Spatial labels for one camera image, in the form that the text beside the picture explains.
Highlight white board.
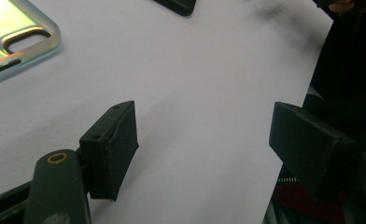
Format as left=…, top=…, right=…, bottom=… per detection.
left=0, top=0, right=334, bottom=224

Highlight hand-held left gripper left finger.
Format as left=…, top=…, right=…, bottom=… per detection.
left=78, top=100, right=139, bottom=202

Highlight pink-blue gradient phone case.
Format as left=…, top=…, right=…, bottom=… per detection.
left=0, top=0, right=63, bottom=90

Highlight dark red garment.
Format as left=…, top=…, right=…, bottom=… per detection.
left=271, top=181, right=347, bottom=223

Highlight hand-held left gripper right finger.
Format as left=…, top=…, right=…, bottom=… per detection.
left=268, top=101, right=359, bottom=202

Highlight black phone case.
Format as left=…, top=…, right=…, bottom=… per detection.
left=152, top=0, right=197, bottom=17

